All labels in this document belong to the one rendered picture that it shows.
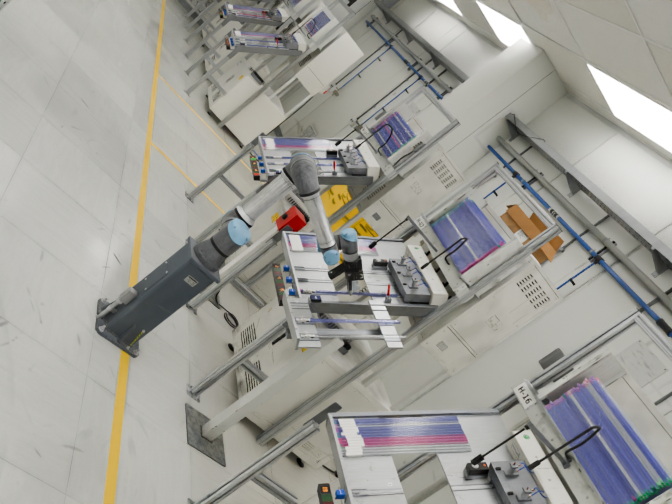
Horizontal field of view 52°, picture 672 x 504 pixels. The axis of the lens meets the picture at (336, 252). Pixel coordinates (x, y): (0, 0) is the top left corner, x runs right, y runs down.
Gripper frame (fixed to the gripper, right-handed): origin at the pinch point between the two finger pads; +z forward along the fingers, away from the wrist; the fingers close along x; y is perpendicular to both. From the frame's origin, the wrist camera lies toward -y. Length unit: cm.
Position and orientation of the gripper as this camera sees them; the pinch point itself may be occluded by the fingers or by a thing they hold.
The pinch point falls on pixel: (349, 292)
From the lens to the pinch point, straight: 345.8
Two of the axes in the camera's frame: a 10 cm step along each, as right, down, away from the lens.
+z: 0.7, 8.5, 5.3
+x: -1.9, -5.1, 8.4
